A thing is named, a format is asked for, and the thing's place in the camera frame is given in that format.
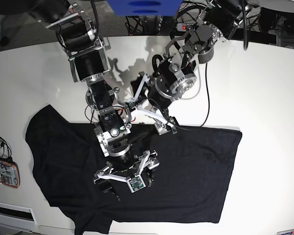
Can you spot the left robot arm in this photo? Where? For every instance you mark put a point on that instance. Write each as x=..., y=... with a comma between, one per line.
x=174, y=71

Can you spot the white table cable grommet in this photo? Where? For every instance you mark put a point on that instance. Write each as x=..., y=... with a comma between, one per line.
x=14, y=212

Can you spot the orange clear component case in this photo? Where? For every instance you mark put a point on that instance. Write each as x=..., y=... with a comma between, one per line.
x=9, y=174

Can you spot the blue plastic bin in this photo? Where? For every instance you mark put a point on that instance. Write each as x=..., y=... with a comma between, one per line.
x=144, y=7

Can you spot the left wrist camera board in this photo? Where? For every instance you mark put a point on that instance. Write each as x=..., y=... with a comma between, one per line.
x=131, y=106

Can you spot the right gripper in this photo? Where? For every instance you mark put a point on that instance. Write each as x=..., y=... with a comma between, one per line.
x=143, y=168

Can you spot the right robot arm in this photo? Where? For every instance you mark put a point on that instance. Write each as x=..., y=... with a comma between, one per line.
x=78, y=35

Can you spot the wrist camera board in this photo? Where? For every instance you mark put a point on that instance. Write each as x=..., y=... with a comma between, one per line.
x=136, y=184
x=131, y=106

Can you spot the black power strip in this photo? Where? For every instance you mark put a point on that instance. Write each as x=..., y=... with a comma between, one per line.
x=181, y=28

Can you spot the black T-shirt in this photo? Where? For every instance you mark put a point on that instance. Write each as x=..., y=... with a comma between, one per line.
x=190, y=184

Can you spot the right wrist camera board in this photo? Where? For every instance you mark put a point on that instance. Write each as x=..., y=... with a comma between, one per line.
x=136, y=184

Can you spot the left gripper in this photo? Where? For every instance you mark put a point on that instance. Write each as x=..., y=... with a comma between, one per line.
x=150, y=103

